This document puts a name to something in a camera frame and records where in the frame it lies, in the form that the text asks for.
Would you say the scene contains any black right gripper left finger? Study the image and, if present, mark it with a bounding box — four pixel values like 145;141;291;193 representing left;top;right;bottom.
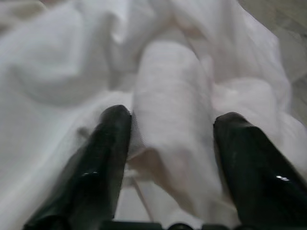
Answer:
23;104;133;230

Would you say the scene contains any white garment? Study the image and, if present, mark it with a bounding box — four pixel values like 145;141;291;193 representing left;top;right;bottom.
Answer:
0;0;307;227

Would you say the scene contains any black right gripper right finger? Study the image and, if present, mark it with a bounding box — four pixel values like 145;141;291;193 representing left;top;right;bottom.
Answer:
212;111;307;230

